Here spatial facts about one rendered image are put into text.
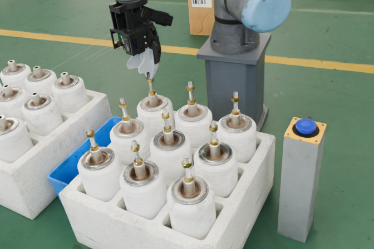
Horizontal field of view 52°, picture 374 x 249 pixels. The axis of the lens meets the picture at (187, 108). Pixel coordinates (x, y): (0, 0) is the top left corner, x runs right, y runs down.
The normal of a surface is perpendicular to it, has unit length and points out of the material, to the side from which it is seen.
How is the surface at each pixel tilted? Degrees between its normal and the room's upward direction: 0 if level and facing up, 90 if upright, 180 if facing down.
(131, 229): 90
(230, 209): 0
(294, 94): 0
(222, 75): 90
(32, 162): 90
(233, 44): 72
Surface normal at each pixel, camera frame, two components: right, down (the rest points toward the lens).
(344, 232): -0.09, -0.82
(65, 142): 0.88, 0.21
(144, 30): 0.73, 0.33
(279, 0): 0.33, 0.61
